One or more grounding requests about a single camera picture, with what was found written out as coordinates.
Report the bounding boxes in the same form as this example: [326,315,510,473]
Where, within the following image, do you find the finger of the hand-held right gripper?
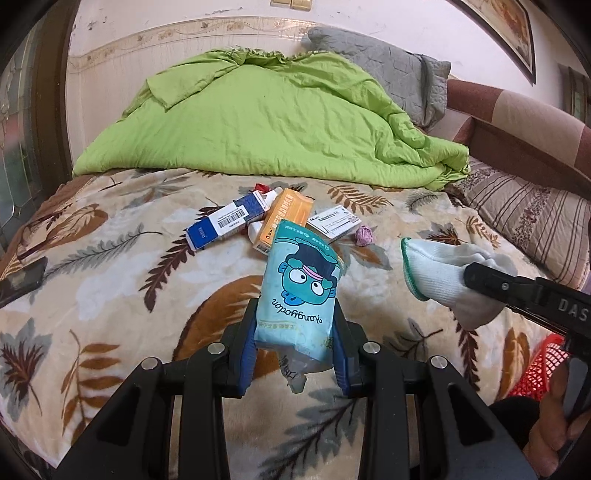
[463,261,546,315]

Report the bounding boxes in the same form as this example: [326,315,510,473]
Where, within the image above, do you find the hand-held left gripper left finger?
[58,298,259,480]

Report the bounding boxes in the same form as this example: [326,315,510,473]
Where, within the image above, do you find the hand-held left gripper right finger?
[330,300,539,480]

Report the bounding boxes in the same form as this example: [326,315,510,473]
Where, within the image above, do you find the white sock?
[399,237,520,332]

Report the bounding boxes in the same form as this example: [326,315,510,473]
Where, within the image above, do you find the red plastic basket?
[505,333,571,400]

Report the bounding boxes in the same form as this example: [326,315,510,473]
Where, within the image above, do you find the blue cartoon tissue packet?
[253,219,346,393]

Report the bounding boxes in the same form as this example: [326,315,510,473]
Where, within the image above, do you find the blue and white box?
[185,191,282,252]

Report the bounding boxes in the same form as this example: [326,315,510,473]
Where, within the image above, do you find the orange box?
[252,188,314,254]

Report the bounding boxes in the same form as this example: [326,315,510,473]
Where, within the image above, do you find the person's right hand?
[526,360,591,480]

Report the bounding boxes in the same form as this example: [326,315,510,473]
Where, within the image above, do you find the striped pillow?
[455,154,591,291]

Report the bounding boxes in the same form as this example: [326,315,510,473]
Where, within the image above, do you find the leaf print blanket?
[0,166,591,480]

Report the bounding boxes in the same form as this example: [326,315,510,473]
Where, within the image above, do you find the brown padded headboard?
[445,78,591,199]

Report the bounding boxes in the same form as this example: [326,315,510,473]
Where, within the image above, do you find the green quilt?
[72,47,472,191]

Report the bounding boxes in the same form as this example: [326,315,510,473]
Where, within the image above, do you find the dark phone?
[0,256,48,309]

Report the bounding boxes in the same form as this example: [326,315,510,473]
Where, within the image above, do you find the grey quilted pillow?
[301,25,452,130]

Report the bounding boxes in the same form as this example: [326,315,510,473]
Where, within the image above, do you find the wooden window frame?
[556,62,591,125]

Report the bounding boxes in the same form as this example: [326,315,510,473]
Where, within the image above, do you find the framed wall picture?
[450,0,536,85]

